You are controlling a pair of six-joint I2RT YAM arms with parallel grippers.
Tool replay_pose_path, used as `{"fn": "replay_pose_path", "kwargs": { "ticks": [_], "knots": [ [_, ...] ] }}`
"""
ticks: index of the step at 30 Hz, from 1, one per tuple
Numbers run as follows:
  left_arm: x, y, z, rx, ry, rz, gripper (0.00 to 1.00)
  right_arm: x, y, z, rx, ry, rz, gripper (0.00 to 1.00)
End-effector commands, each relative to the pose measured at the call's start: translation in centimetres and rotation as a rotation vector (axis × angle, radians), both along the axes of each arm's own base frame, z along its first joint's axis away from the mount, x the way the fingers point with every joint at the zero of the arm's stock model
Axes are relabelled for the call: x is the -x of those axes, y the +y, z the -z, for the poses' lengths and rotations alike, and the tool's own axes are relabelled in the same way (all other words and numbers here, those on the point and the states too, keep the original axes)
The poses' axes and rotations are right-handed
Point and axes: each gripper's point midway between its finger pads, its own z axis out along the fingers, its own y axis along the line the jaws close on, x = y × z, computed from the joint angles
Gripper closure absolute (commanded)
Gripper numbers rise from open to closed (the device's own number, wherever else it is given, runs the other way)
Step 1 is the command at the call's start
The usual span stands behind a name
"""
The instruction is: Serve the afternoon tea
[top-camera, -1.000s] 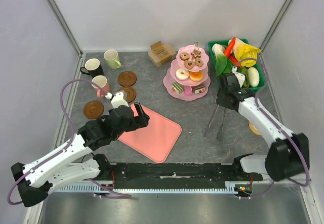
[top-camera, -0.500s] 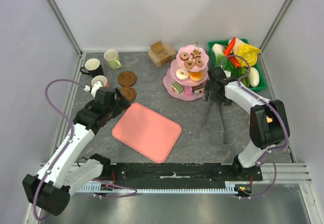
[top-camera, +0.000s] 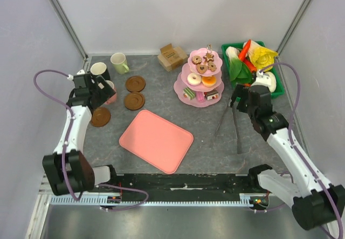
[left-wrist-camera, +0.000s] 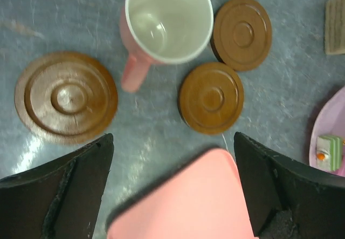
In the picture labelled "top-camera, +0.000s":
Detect brown saucer lower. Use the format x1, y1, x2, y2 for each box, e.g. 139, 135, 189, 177
91, 107, 111, 127

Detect black mug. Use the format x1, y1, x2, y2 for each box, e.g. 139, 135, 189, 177
90, 62, 111, 80

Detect green plastic crate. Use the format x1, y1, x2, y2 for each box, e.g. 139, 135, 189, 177
221, 42, 285, 99

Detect cardboard box stack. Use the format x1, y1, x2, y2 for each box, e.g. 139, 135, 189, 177
157, 44, 188, 72

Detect brown saucer middle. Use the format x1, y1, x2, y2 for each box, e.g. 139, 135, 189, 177
124, 92, 146, 111

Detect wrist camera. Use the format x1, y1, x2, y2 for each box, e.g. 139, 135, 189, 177
67, 70, 86, 80
252, 71, 272, 87

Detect green bok choy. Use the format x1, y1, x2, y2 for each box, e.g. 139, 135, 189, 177
225, 46, 252, 86

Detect pink mug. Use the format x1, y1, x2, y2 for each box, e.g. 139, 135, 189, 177
103, 80, 118, 105

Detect small chocolate nut donut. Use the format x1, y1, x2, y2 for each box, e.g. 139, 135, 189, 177
192, 56, 202, 65

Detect white cable duct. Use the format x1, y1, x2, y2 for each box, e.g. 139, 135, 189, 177
50, 193, 254, 207

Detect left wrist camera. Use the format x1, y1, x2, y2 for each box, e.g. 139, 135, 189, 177
67, 70, 86, 80

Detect white eggplant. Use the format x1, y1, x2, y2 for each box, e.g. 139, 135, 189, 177
264, 71, 277, 93

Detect heart shaped cookie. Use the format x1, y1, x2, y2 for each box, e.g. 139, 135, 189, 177
196, 64, 208, 74

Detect small orange glazed donut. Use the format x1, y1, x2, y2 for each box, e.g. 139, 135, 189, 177
202, 76, 217, 87

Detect brown saucer upper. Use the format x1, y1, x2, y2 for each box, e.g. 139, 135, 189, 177
125, 76, 146, 92

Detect pink layered cake slice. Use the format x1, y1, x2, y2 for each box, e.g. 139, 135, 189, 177
196, 91, 205, 103

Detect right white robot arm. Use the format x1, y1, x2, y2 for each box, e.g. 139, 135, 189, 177
230, 84, 344, 230

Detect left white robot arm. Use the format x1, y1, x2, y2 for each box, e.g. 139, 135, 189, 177
42, 70, 116, 200

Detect pink serving tray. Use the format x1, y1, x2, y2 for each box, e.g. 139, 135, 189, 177
119, 110, 194, 174

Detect chocolate cake slice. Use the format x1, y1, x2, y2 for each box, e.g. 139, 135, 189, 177
204, 89, 219, 101

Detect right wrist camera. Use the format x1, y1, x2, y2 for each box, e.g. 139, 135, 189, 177
252, 71, 272, 87

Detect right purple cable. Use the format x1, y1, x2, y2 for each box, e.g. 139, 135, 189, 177
250, 62, 343, 239

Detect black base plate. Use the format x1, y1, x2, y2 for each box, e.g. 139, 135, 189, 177
108, 174, 266, 201

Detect red chili pepper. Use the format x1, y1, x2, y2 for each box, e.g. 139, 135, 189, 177
238, 39, 251, 61

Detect yellow napa cabbage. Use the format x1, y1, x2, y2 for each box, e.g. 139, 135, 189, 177
247, 41, 279, 70

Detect brown saucer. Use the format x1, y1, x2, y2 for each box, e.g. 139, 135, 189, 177
125, 76, 146, 92
91, 107, 111, 127
124, 92, 146, 111

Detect pink three tier stand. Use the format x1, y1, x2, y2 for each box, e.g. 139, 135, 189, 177
173, 44, 224, 108

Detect star shaped cookie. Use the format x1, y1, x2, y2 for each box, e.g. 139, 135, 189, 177
203, 52, 214, 63

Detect green layered cake slice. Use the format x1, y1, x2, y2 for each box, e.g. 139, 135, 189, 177
183, 87, 196, 100

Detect metal serving tongs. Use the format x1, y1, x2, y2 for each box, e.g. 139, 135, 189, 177
214, 98, 243, 155

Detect green mug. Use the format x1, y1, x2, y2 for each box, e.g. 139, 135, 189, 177
110, 53, 129, 74

